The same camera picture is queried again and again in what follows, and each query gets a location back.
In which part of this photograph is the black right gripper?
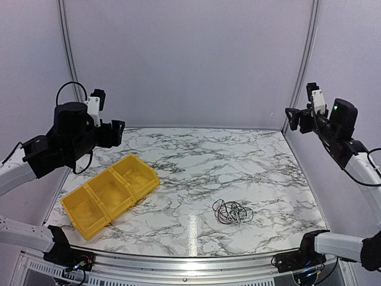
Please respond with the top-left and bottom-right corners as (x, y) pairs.
(286, 104), (339, 144)

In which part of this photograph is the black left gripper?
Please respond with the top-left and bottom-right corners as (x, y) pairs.
(68, 119), (124, 163)

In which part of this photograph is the cable pile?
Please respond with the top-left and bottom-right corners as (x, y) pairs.
(211, 198), (254, 226)

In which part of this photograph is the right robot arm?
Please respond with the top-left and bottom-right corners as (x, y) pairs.
(285, 98), (380, 272)

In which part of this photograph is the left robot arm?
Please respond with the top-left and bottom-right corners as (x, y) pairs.
(1, 89), (125, 265)

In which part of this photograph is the yellow bin right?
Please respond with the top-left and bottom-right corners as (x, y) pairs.
(111, 154), (160, 200)

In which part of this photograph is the yellow bin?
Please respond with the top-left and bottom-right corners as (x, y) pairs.
(61, 186), (111, 240)
(86, 170), (137, 220)
(111, 154), (160, 200)

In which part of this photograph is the yellow bin middle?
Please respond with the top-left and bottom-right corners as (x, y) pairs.
(86, 170), (137, 220)

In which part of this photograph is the yellow bin left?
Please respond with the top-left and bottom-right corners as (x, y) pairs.
(61, 186), (111, 240)

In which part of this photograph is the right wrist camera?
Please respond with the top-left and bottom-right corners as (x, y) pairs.
(306, 82), (327, 116)

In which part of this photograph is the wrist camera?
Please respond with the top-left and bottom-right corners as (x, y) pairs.
(85, 89), (106, 128)
(306, 82), (327, 116)

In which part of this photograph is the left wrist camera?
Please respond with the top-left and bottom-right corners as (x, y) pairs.
(85, 89), (106, 128)

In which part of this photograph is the right frame post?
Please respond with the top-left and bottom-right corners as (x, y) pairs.
(281, 0), (320, 135)

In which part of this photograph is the frame post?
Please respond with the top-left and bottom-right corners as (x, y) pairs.
(281, 0), (320, 135)
(57, 0), (86, 102)

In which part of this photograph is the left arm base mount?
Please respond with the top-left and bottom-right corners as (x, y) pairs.
(43, 225), (95, 271)

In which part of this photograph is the left frame post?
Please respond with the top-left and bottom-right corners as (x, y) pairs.
(57, 0), (86, 102)

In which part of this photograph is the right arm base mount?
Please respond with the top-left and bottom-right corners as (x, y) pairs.
(271, 230), (329, 273)

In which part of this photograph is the aluminium front rail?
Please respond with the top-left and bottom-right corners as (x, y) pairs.
(10, 250), (353, 285)

